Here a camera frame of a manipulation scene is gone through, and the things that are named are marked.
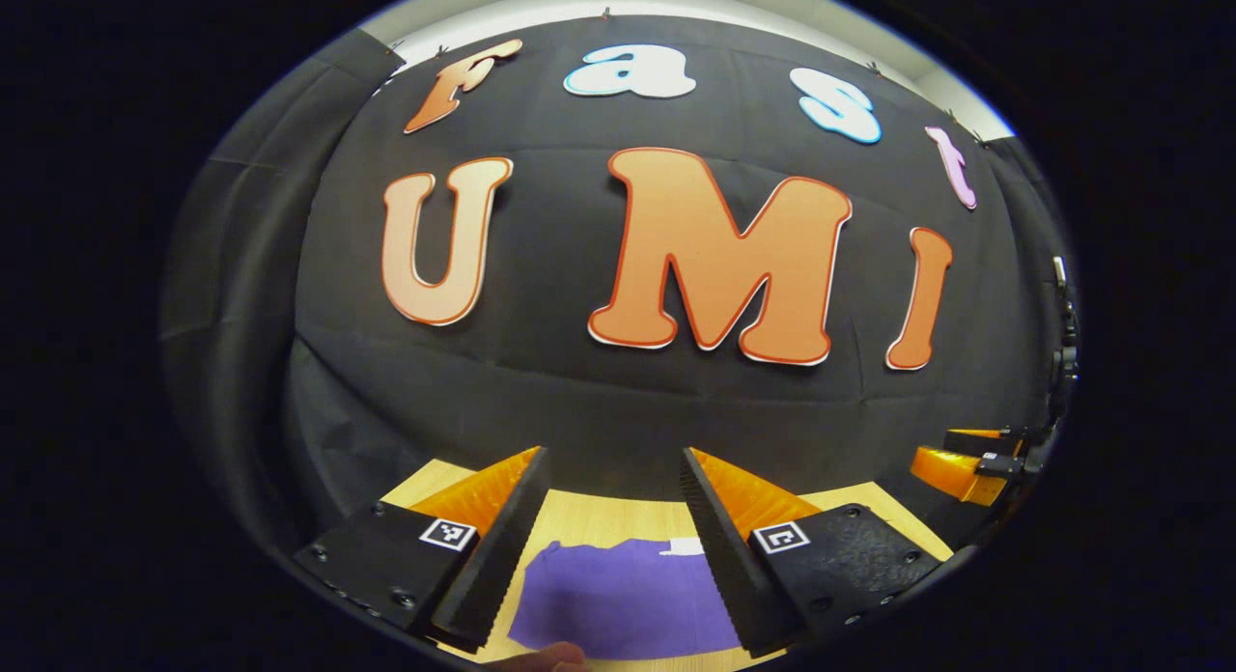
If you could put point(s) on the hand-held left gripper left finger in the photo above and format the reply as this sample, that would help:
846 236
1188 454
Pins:
502 556

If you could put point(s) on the purple shirt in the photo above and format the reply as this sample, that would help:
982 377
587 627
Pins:
618 595

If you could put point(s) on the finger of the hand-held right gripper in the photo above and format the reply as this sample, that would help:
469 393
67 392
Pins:
975 435
951 474

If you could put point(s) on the black backdrop cloth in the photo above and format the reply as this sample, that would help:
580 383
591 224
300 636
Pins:
579 402

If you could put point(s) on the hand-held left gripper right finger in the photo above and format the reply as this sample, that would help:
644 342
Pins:
729 566

